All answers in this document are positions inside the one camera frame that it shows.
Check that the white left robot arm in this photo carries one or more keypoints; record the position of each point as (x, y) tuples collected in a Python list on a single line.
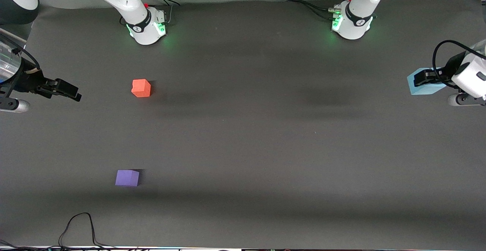
[(358, 19)]

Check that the purple foam block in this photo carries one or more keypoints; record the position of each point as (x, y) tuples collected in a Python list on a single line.
[(127, 178)]

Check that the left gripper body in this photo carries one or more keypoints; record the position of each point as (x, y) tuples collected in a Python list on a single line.
[(449, 69)]

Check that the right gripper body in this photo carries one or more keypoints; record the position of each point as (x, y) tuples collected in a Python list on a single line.
[(27, 80)]

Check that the dark grey table mat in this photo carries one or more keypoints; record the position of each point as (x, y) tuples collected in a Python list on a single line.
[(243, 167)]

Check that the orange foam block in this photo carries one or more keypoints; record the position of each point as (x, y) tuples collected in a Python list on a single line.
[(141, 88)]

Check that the light blue foam block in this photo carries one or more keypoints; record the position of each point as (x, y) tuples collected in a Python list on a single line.
[(425, 90)]

